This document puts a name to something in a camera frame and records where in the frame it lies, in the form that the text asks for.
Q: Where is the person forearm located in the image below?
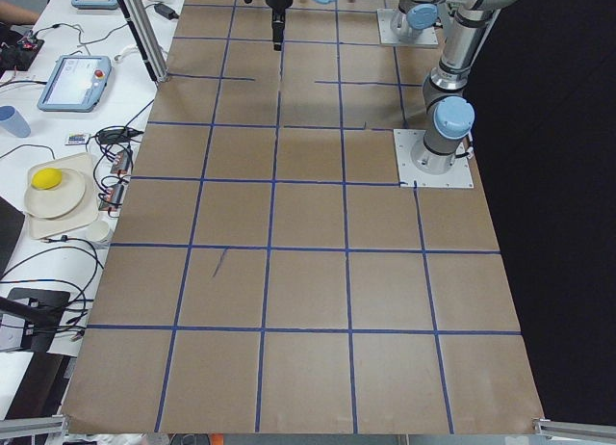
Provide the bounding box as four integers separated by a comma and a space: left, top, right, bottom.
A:
0, 0, 40, 25

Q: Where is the yellow lemon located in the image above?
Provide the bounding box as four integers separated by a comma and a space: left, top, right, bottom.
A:
31, 168, 63, 190

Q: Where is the beige tray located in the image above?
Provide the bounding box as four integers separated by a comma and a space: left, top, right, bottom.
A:
24, 152, 98, 239

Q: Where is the aluminium frame post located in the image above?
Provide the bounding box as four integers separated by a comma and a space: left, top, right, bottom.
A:
116, 0, 167, 83

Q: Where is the black camera stand base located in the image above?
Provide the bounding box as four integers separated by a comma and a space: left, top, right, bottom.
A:
1, 287, 70, 353

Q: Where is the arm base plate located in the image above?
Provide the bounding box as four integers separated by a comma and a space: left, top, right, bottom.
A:
376, 4, 438, 49
394, 129, 474, 189

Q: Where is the beige plate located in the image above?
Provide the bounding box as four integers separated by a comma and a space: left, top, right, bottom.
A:
24, 169, 86, 219

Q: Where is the black power adapter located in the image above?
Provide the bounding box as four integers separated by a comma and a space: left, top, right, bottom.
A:
153, 3, 179, 20

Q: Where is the light blue plastic cup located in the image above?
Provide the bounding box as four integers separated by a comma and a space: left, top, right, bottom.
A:
0, 105, 31, 138

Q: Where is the white paper cup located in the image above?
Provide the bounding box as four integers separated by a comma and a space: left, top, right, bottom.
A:
86, 221, 114, 249

